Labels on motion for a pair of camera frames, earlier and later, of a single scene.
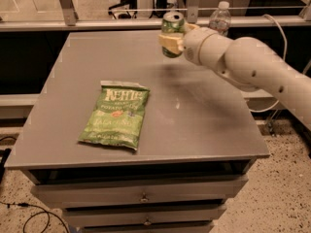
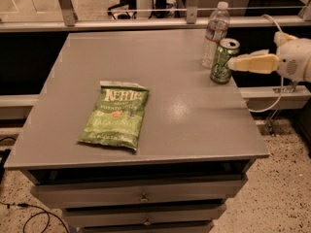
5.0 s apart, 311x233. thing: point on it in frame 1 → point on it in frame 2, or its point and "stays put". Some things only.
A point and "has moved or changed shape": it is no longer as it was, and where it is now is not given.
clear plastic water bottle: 220,18 stays put
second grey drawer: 184,215 stays put
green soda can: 173,22 has moved or changed shape
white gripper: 191,48 → 293,59
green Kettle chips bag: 117,115 stays put
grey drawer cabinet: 199,135 stays put
